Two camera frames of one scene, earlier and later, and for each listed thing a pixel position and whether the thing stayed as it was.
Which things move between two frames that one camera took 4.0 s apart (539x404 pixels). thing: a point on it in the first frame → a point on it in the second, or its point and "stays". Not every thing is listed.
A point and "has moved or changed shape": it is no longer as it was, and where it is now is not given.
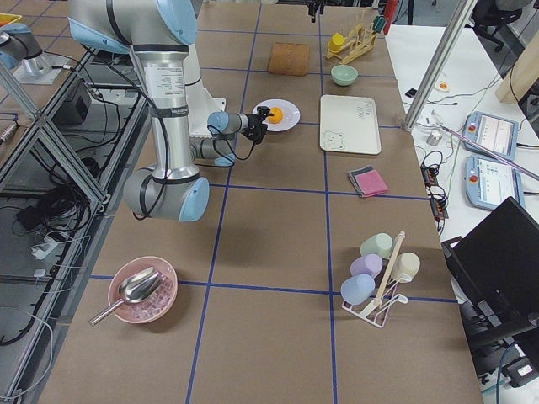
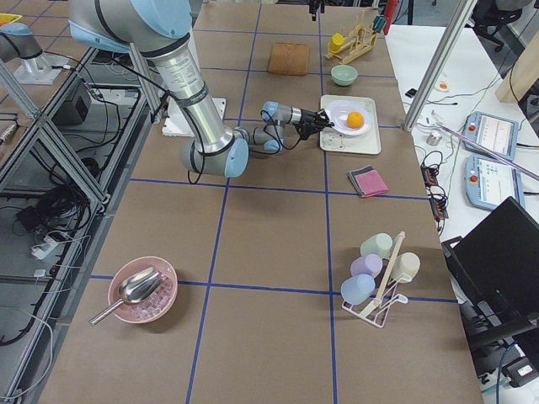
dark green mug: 379,23 stays
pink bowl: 157,305 stays
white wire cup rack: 376,313 stays
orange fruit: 278,114 has moved or changed shape
